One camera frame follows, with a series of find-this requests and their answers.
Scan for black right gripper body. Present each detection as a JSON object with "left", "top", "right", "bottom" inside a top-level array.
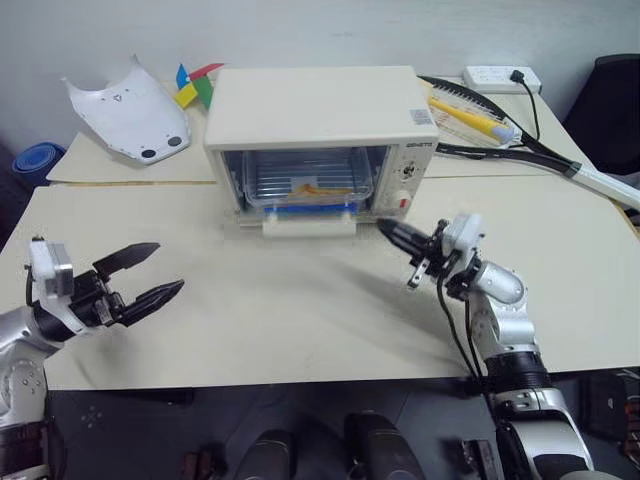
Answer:
[{"left": 406, "top": 218, "right": 455, "bottom": 291}]

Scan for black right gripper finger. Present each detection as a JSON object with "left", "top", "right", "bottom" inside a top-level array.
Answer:
[
  {"left": 377, "top": 218, "right": 432, "bottom": 245},
  {"left": 381, "top": 227, "right": 427, "bottom": 257}
]

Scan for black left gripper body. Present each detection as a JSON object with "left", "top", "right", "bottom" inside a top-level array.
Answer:
[{"left": 68, "top": 268, "right": 128, "bottom": 331}]

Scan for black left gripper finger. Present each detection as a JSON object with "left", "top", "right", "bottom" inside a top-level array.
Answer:
[
  {"left": 91, "top": 242, "right": 162, "bottom": 277},
  {"left": 122, "top": 279, "right": 186, "bottom": 326}
]

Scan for yellow food strips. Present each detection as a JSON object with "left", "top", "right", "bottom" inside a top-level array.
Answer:
[{"left": 288, "top": 182, "right": 352, "bottom": 197}]

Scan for clear plastic food container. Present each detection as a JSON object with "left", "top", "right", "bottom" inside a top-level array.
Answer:
[{"left": 242, "top": 148, "right": 375, "bottom": 216}]

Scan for cream toaster oven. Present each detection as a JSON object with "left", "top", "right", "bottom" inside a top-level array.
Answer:
[{"left": 203, "top": 65, "right": 441, "bottom": 232}]

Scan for yellow pen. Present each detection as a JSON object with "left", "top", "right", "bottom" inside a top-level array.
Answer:
[{"left": 427, "top": 96, "right": 517, "bottom": 145}]

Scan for white robot shell cover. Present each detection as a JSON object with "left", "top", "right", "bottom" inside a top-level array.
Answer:
[{"left": 60, "top": 53, "right": 193, "bottom": 168}]

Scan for black racket with white grip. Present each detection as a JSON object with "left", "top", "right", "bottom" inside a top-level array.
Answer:
[{"left": 416, "top": 74, "right": 640, "bottom": 212}]

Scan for white power strip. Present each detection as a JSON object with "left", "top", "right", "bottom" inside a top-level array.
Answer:
[{"left": 461, "top": 64, "right": 544, "bottom": 95}]

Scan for colourful paper pinwheel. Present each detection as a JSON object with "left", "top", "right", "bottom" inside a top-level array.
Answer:
[{"left": 173, "top": 61, "right": 226, "bottom": 110}]

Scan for dark rounded shape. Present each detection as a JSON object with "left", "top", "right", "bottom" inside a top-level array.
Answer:
[{"left": 343, "top": 411, "right": 427, "bottom": 480}]

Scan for black chair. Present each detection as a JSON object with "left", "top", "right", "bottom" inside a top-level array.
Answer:
[{"left": 561, "top": 53, "right": 640, "bottom": 177}]

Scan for black bag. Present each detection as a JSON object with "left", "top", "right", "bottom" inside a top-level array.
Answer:
[{"left": 582, "top": 368, "right": 640, "bottom": 444}]

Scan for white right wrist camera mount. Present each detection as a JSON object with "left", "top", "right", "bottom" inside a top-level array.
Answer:
[{"left": 441, "top": 213, "right": 487, "bottom": 262}]

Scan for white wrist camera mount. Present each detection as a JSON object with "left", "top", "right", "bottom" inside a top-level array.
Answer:
[
  {"left": 441, "top": 213, "right": 487, "bottom": 262},
  {"left": 28, "top": 238, "right": 77, "bottom": 335}
]

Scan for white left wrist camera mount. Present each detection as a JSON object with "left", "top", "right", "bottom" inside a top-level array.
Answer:
[{"left": 28, "top": 238, "right": 77, "bottom": 335}]

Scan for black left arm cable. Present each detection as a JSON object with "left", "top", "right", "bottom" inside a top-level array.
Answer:
[{"left": 23, "top": 263, "right": 40, "bottom": 307}]

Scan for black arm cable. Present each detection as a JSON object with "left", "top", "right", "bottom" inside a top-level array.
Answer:
[
  {"left": 433, "top": 249, "right": 489, "bottom": 384},
  {"left": 23, "top": 263, "right": 40, "bottom": 307}
]

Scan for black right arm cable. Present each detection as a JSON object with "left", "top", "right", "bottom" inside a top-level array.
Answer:
[{"left": 433, "top": 249, "right": 489, "bottom": 384}]

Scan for black plug with cable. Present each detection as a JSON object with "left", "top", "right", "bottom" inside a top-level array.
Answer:
[{"left": 508, "top": 69, "right": 543, "bottom": 144}]

